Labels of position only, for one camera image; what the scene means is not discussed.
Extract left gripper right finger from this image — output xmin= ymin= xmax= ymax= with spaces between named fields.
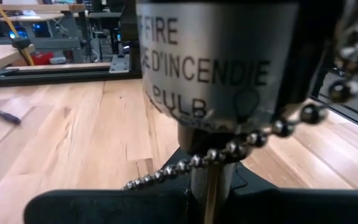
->
xmin=227 ymin=163 xmax=358 ymax=224

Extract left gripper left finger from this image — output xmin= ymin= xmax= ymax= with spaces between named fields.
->
xmin=23 ymin=148 xmax=198 ymax=224

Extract lamp with round wooden base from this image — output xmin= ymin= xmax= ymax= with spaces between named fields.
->
xmin=119 ymin=0 xmax=347 ymax=224

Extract dark purple pen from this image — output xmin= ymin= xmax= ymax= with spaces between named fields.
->
xmin=0 ymin=102 xmax=22 ymax=126

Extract grey metal mounting plate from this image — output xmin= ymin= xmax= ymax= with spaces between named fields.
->
xmin=109 ymin=53 xmax=131 ymax=74

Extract red box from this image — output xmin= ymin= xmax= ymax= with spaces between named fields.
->
xmin=31 ymin=51 xmax=55 ymax=66

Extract silver bead pull chain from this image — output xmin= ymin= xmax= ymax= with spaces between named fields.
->
xmin=121 ymin=0 xmax=358 ymax=191

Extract black cable clamp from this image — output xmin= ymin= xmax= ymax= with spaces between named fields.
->
xmin=11 ymin=37 xmax=32 ymax=50

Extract yellow hanging cable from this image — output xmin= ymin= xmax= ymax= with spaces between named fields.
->
xmin=0 ymin=0 xmax=35 ymax=67

